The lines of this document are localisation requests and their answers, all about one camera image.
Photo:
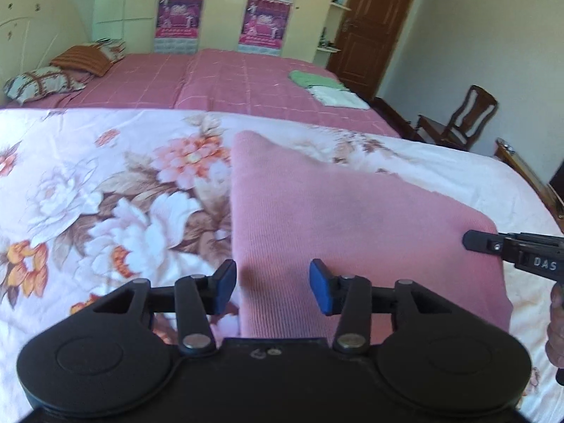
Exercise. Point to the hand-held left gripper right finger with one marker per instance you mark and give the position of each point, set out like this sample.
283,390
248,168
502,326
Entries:
321,288

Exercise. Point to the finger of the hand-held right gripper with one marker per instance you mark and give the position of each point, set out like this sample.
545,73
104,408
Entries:
482,242

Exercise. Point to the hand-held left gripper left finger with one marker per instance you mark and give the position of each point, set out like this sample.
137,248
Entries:
224,286

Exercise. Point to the pink knitted sweater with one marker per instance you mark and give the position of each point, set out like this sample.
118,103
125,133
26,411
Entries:
335,229

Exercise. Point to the person's right hand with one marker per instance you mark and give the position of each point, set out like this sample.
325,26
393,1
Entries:
557,326

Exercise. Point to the brown wooden furniture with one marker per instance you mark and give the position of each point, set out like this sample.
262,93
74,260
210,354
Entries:
524,172

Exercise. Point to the brown wooden chair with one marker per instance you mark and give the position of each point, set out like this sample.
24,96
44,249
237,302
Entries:
471,114

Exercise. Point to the white floral quilt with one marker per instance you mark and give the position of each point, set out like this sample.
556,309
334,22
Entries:
110,194

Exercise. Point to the white folded cloth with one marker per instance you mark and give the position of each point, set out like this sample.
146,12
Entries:
339,97

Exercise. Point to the pink checked bed sheet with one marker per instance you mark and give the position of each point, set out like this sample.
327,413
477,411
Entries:
220,79

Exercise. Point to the green folded cloth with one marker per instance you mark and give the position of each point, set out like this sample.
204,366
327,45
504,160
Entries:
313,79

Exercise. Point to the brown wooden door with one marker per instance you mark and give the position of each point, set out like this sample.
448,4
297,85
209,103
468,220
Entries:
374,31

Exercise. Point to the small floral pillow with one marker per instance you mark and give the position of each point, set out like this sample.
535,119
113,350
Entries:
113,49

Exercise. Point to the orange striped pillow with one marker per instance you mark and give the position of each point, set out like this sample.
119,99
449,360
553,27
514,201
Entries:
83,59

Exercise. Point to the cream glossy wardrobe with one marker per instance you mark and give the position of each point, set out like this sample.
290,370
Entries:
224,13

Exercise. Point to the floral brown-trimmed pillow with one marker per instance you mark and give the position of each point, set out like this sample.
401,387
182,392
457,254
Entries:
39,83

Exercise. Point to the cream bed headboard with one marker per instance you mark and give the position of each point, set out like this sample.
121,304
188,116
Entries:
35,26

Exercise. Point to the dark wooden bed frame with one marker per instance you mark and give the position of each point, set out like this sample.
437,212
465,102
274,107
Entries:
398,119

